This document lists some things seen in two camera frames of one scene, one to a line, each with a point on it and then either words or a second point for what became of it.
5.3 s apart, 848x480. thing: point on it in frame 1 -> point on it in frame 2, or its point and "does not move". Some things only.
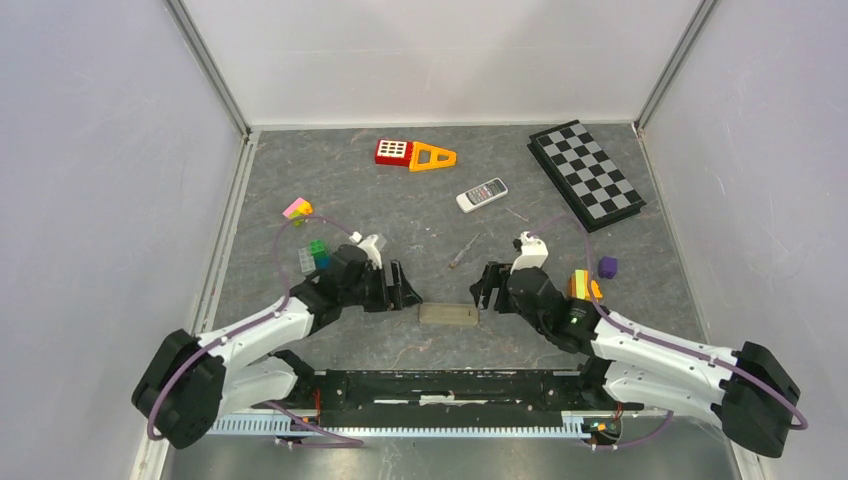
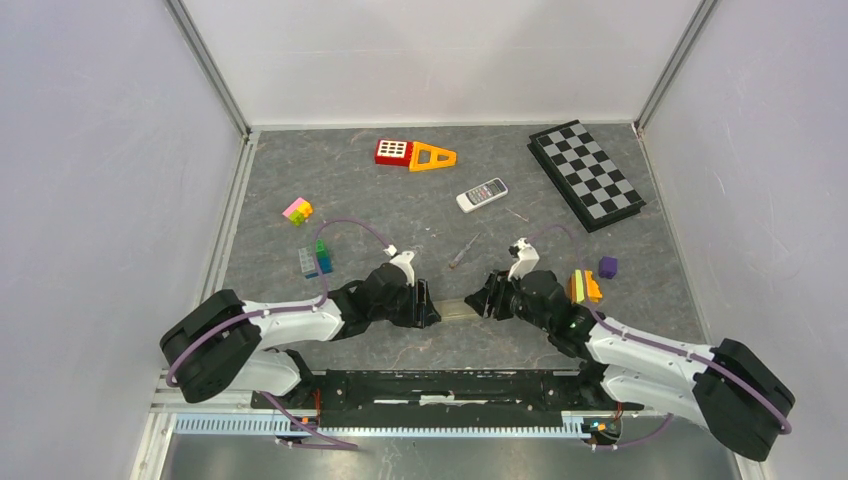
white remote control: x=469 y=200 does not move
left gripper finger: x=408 y=296 -> x=429 y=315
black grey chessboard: x=596 y=190 does not move
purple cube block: x=607 y=267 does not move
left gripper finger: x=393 y=273 -> x=423 y=297
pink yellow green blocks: x=300 y=207 does not move
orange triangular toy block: x=434 y=151 does not move
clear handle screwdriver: x=456 y=259 does not move
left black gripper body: x=370 y=291 -> x=404 y=309
